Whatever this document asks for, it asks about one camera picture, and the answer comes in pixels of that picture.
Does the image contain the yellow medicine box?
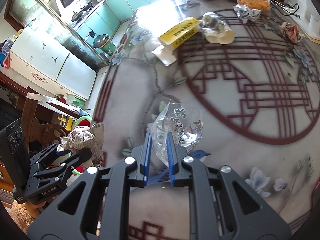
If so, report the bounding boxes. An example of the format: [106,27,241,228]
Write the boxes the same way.
[158,17,201,51]

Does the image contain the yellow toy truck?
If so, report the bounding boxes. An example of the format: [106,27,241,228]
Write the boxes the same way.
[57,114,74,131]

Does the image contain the red bin with green rim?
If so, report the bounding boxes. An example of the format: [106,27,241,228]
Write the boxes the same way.
[72,115,92,176]

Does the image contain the teal kitchen cabinets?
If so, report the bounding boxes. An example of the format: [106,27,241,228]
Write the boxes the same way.
[73,0,159,37]

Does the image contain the crushed patterned paper cup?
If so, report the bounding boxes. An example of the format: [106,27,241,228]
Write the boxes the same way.
[201,12,235,45]

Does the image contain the silver foil wrapper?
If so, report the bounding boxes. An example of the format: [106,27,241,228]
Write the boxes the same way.
[233,4,261,24]

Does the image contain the black wok on stove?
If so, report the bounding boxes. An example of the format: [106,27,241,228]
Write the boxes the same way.
[71,2,92,22]

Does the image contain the red paper wrapper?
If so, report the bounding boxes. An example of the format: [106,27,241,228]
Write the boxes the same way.
[278,22,305,44]

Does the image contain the green kitchen trash can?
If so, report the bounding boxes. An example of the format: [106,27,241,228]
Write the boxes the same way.
[93,34,116,56]

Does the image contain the black power cable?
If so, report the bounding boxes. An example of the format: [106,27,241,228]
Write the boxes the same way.
[269,0,301,17]

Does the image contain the white two-door refrigerator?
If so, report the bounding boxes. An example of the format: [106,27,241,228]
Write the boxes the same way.
[9,27,97,101]

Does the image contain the brown paper wrapper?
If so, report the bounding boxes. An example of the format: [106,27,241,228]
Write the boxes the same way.
[57,123,104,167]

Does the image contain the dark carved wooden chair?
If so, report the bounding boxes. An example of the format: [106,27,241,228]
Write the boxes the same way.
[21,96,69,151]

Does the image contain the clear crinkled plastic wrapper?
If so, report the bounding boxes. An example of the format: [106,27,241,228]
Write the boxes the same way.
[149,102,203,166]

